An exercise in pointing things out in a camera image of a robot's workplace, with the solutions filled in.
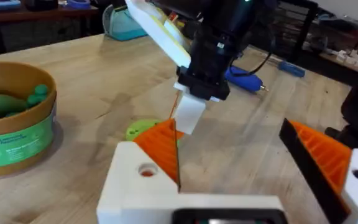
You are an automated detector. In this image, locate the thin black cable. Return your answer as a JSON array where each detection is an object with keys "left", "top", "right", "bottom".
[{"left": 227, "top": 51, "right": 273, "bottom": 78}]

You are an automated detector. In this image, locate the green disc with holes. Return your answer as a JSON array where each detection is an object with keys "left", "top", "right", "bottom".
[{"left": 125, "top": 118, "right": 180, "bottom": 147}]

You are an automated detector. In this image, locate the right wrist upright flat plate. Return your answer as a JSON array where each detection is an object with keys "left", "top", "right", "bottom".
[{"left": 125, "top": 0, "right": 193, "bottom": 68}]

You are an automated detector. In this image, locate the black storage rack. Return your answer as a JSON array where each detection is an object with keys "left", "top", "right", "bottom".
[{"left": 272, "top": 0, "right": 320, "bottom": 60}]

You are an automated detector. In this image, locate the shelf with white boxes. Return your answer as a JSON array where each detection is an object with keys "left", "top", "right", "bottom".
[{"left": 303, "top": 18, "right": 358, "bottom": 76}]

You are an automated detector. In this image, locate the brown tub with green toys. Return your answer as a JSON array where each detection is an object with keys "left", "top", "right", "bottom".
[{"left": 0, "top": 61, "right": 58, "bottom": 177}]

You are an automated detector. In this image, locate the dark wooden bench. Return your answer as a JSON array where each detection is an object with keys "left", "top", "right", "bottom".
[{"left": 0, "top": 0, "right": 101, "bottom": 59}]

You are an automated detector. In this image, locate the blue-handled tool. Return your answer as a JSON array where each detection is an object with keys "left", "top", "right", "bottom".
[{"left": 277, "top": 60, "right": 306, "bottom": 78}]

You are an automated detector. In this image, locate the blue electric screwdriver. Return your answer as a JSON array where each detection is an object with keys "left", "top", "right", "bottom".
[{"left": 224, "top": 64, "right": 269, "bottom": 94}]

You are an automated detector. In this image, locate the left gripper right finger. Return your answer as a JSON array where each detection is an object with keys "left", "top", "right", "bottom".
[{"left": 278, "top": 118, "right": 358, "bottom": 224}]

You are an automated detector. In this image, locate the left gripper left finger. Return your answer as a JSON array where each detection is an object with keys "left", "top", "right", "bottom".
[{"left": 96, "top": 118, "right": 181, "bottom": 224}]

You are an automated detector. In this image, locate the teal box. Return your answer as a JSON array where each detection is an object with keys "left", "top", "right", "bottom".
[{"left": 102, "top": 4, "right": 149, "bottom": 42}]

